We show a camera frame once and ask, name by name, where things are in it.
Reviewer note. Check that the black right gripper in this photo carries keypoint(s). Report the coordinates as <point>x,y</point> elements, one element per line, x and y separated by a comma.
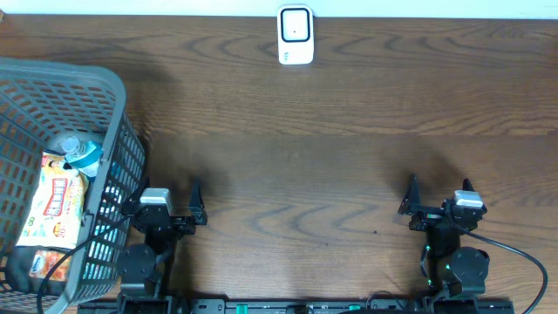
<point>411,203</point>

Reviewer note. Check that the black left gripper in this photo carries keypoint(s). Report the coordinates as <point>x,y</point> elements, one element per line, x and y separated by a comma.
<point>185,225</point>

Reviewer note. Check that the white barcode scanner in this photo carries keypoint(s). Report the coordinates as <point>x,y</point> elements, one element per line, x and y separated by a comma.
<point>295,34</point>

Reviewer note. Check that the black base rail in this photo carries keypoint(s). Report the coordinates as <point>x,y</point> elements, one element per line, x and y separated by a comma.
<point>219,306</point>

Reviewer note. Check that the orange tissue packet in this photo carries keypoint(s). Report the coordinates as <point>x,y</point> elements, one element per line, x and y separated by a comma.
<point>43,262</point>

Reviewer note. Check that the yellow wet wipes pack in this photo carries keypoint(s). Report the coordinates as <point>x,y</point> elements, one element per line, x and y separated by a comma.
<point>57,206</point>

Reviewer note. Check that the grey plastic shopping basket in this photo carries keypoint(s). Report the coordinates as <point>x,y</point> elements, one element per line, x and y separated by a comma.
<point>43,103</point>

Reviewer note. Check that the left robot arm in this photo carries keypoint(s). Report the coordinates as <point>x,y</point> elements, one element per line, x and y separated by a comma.
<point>144,268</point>

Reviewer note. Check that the blue mouthwash bottle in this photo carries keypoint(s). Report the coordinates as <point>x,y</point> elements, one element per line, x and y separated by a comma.
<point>83,155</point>

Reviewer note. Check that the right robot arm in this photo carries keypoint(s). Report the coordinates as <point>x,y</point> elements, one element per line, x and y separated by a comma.
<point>453,272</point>

